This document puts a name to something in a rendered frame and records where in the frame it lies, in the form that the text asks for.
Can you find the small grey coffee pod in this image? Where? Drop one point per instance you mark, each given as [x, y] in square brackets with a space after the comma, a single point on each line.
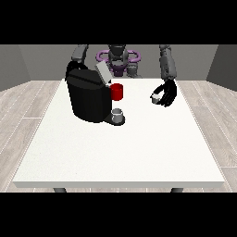
[155, 98]

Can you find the red pod holder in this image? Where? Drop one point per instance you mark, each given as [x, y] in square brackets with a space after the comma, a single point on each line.
[117, 91]

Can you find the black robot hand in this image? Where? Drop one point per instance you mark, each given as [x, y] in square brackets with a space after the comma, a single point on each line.
[72, 66]
[169, 91]

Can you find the black coffee machine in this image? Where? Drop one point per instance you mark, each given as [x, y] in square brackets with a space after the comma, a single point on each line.
[88, 95]

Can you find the pale grey machine lid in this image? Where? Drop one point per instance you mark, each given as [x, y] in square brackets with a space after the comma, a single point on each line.
[103, 71]

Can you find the small grey cup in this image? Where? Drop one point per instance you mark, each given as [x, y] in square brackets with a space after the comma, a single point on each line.
[117, 115]

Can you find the grey robot trunk purple rings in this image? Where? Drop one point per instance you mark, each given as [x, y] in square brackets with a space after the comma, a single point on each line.
[121, 61]

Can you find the dark table leg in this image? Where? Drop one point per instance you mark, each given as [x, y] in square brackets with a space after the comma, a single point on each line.
[59, 190]
[177, 190]

